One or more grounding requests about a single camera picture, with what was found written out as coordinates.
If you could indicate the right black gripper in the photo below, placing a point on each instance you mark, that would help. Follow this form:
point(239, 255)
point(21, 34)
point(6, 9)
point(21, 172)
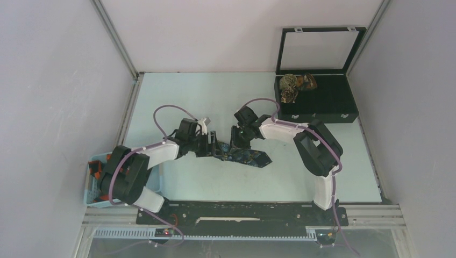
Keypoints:
point(235, 142)

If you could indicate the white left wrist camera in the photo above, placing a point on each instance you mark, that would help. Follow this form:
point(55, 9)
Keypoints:
point(203, 124)

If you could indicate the aluminium frame post right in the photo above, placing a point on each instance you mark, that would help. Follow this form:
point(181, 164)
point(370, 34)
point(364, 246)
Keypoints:
point(383, 7)

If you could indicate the light blue plastic basket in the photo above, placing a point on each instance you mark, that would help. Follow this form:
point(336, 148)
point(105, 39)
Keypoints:
point(154, 183)

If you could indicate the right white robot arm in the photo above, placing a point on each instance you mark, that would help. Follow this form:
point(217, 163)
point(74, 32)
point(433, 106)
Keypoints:
point(320, 152)

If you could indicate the blue floral necktie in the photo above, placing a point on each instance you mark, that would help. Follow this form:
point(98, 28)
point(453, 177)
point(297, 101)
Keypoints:
point(248, 157)

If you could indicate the orange brown rolled tie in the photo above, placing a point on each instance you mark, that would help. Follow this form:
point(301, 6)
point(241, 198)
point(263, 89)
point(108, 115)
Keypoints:
point(306, 82)

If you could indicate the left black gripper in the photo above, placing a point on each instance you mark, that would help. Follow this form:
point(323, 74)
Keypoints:
point(209, 149)

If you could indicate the grey cable duct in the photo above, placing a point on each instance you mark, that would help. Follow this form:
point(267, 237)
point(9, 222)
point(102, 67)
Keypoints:
point(157, 234)

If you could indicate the orange black striped tie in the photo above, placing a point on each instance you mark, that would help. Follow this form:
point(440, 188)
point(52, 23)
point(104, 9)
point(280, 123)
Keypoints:
point(95, 167)

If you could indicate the aluminium frame post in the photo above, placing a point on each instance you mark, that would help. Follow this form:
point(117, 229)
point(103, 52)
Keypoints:
point(383, 7)
point(115, 37)

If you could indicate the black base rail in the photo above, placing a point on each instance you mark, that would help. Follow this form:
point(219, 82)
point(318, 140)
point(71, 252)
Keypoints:
point(250, 218)

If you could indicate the aluminium frame post left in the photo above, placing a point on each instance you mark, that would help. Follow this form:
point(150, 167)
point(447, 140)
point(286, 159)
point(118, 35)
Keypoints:
point(115, 37)

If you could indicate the green rolled tie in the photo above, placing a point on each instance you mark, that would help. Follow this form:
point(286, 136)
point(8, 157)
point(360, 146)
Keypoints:
point(287, 81)

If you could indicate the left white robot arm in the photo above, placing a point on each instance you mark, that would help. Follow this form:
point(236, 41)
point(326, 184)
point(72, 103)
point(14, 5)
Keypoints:
point(126, 172)

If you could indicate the black display box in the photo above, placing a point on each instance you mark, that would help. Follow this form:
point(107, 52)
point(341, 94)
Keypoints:
point(326, 53)

